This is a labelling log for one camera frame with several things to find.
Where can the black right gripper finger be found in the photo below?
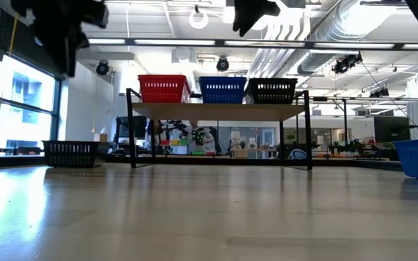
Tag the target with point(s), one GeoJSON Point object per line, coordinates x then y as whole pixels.
{"type": "Point", "coordinates": [249, 12]}

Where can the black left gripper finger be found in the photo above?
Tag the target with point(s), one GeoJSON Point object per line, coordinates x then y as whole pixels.
{"type": "Point", "coordinates": [68, 61]}

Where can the black background robot arm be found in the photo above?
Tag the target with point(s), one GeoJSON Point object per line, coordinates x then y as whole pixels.
{"type": "Point", "coordinates": [174, 127]}

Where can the wooden shelf with black legs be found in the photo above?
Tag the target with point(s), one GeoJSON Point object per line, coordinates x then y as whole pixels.
{"type": "Point", "coordinates": [216, 112]}

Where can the long ceiling light bar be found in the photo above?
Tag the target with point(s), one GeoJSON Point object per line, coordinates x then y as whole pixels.
{"type": "Point", "coordinates": [172, 42]}

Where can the small cardboard box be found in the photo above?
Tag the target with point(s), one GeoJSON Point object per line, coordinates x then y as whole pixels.
{"type": "Point", "coordinates": [102, 137]}

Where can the black plastic slotted basket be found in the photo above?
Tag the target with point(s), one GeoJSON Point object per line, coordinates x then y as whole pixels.
{"type": "Point", "coordinates": [71, 154]}
{"type": "Point", "coordinates": [272, 95]}

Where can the black computer monitor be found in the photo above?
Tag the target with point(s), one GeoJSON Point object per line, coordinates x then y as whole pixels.
{"type": "Point", "coordinates": [138, 127]}

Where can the black ceiling spotlight cluster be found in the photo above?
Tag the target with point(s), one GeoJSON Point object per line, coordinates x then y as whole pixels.
{"type": "Point", "coordinates": [341, 66]}
{"type": "Point", "coordinates": [379, 93]}

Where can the person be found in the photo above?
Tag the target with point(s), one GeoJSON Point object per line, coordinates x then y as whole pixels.
{"type": "Point", "coordinates": [203, 139]}

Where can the white and blue rounded object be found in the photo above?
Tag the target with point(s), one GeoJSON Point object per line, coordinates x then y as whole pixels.
{"type": "Point", "coordinates": [298, 154]}

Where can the large black monitor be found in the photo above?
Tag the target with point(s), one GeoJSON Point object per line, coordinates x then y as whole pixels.
{"type": "Point", "coordinates": [390, 128]}

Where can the round black ceiling camera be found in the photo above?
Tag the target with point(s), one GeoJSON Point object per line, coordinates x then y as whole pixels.
{"type": "Point", "coordinates": [222, 64]}
{"type": "Point", "coordinates": [102, 68]}

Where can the large window with dark frame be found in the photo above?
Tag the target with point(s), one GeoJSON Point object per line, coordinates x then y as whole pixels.
{"type": "Point", "coordinates": [24, 94]}

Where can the silver ventilation duct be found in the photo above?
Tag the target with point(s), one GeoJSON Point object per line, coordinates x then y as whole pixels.
{"type": "Point", "coordinates": [339, 25]}

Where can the black aluminium rig frame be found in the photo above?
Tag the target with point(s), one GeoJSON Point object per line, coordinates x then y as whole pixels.
{"type": "Point", "coordinates": [20, 161]}

